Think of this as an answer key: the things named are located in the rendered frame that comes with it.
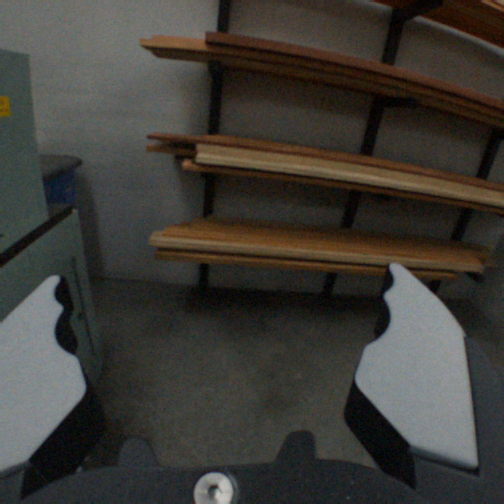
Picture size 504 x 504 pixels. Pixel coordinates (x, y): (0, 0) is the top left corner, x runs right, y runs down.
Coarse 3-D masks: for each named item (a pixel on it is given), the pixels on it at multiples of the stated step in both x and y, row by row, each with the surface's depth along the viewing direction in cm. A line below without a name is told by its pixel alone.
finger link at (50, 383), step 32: (64, 288) 10; (32, 320) 8; (64, 320) 8; (0, 352) 7; (32, 352) 7; (64, 352) 7; (0, 384) 6; (32, 384) 6; (64, 384) 6; (0, 416) 5; (32, 416) 5; (64, 416) 5; (96, 416) 6; (0, 448) 4; (32, 448) 5; (64, 448) 5
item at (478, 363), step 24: (480, 360) 6; (480, 384) 6; (480, 408) 5; (480, 432) 5; (408, 456) 5; (480, 456) 4; (408, 480) 5; (432, 480) 4; (456, 480) 4; (480, 480) 4
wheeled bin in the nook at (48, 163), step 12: (48, 156) 148; (60, 156) 151; (72, 156) 157; (48, 168) 130; (60, 168) 137; (72, 168) 149; (48, 180) 126; (60, 180) 145; (72, 180) 160; (48, 192) 134; (60, 192) 147; (72, 192) 163; (72, 204) 165
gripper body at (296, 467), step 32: (128, 448) 5; (288, 448) 5; (64, 480) 4; (96, 480) 4; (128, 480) 4; (160, 480) 4; (192, 480) 4; (224, 480) 4; (256, 480) 4; (288, 480) 4; (320, 480) 4; (352, 480) 4; (384, 480) 4
